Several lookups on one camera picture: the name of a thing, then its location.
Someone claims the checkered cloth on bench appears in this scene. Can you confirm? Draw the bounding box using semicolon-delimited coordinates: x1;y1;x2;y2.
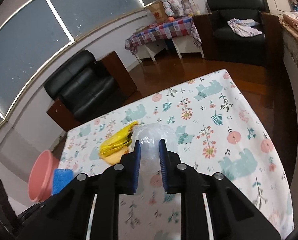
125;16;201;54

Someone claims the black leather armchair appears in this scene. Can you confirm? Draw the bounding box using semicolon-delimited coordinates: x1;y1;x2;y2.
193;0;283;67
44;50;137;132

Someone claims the blue foam net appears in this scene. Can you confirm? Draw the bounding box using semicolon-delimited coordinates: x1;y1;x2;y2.
52;168;73;195

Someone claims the white plastic ball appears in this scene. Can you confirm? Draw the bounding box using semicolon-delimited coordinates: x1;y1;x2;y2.
131;123;178;178

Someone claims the cloth on armchair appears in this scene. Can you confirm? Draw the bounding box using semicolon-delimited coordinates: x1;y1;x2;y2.
227;18;262;37

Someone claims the white bench table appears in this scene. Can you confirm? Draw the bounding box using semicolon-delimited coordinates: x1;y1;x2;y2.
135;35;204;62

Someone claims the yellow black snack wrapper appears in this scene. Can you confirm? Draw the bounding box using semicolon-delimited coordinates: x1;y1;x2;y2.
99;121;139;158

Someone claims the orange paper scrap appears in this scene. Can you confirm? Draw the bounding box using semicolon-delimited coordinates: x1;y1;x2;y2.
103;146;129;165

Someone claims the brown paper bag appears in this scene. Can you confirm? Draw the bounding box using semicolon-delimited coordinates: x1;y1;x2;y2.
147;0;169;23

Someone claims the pink plastic bucket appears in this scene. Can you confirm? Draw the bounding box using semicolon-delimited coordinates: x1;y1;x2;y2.
28;150;59;203

